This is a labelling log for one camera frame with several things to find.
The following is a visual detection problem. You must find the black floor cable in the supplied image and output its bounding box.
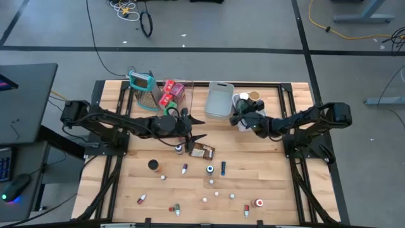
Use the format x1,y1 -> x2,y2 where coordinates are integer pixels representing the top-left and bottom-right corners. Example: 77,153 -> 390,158
85,0 -> 129,78

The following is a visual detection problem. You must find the green spice box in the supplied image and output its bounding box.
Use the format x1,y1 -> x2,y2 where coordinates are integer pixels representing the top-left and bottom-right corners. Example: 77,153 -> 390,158
165,101 -> 180,117

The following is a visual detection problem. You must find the green lid herb jar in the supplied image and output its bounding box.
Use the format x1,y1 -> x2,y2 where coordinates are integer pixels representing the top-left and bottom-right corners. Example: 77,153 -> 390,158
235,99 -> 250,112

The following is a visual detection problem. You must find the black lid orange spice jar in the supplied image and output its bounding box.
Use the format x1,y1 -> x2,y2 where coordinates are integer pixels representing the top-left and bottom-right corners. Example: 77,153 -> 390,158
147,158 -> 163,174

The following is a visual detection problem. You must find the white perforated basket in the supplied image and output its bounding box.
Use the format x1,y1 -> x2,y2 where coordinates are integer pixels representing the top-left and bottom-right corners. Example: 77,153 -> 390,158
232,91 -> 268,132

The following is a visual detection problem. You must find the grey desk foot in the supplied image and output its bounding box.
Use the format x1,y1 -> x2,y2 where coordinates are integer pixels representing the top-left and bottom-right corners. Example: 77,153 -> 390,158
363,96 -> 405,106

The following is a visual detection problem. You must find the brown snack packet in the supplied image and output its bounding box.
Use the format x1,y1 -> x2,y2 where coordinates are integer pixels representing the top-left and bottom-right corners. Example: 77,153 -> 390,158
189,142 -> 216,161

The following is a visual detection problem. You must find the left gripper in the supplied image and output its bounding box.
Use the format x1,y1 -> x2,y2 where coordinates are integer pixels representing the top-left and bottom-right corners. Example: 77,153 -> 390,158
175,107 -> 208,154

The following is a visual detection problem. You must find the grey plastic bin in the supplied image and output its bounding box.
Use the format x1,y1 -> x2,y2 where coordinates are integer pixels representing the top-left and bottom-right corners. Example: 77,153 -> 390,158
204,81 -> 235,121

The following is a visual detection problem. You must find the black keyboard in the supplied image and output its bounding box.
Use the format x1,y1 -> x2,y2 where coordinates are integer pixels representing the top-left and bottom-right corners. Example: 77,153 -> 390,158
0,148 -> 14,184

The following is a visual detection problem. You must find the desk with grey legs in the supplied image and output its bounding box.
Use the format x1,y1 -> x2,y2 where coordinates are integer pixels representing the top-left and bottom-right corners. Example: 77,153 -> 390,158
332,0 -> 396,24

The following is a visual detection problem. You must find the smoked paprika tin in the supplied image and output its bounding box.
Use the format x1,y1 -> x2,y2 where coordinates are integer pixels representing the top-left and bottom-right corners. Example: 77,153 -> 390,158
170,82 -> 185,98

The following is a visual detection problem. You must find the monitor screen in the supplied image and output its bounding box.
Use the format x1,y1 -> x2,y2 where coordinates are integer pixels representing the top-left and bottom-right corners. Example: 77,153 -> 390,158
0,73 -> 19,92

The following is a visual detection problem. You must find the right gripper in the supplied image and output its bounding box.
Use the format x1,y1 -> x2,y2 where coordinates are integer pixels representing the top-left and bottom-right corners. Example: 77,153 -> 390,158
228,99 -> 270,132

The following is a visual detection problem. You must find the box grater teal handle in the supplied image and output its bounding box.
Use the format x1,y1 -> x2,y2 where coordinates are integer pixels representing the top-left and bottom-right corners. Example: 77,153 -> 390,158
128,70 -> 163,112

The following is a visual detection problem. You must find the grey side desk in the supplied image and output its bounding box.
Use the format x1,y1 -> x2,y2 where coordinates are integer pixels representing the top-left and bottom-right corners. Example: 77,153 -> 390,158
0,141 -> 51,222

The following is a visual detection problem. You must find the yellow extension cord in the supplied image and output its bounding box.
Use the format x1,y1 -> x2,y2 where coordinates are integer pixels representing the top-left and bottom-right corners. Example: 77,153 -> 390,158
308,0 -> 393,41

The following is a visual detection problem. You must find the clear plastic bin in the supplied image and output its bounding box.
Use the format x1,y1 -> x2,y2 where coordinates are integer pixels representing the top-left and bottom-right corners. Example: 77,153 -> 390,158
157,79 -> 194,120

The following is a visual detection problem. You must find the black coiled cable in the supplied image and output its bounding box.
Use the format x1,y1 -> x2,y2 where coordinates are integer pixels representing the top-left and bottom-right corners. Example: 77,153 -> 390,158
139,9 -> 154,39

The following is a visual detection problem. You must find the black computer mouse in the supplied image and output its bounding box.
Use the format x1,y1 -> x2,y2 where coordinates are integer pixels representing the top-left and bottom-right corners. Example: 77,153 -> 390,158
1,173 -> 32,203

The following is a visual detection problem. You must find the white cable bundle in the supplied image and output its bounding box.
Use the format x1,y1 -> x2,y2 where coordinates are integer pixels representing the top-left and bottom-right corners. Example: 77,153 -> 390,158
106,0 -> 140,22

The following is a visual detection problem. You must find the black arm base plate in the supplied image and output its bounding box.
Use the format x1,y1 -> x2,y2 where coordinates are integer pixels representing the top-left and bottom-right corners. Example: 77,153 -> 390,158
84,131 -> 130,156
283,132 -> 335,159

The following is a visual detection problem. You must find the red spice tin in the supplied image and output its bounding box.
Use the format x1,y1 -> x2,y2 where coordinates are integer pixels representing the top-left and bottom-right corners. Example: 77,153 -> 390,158
163,79 -> 176,94

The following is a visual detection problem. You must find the black cable bundle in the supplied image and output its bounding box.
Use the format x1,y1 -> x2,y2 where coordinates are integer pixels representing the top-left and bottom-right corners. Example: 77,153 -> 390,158
381,26 -> 405,53

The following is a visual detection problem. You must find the black table frame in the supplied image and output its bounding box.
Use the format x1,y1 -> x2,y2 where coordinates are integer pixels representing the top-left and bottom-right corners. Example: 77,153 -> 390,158
71,79 -> 351,228

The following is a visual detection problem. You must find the black desk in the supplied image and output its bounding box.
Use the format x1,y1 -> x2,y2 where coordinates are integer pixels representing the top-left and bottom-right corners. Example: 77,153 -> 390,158
0,62 -> 59,146

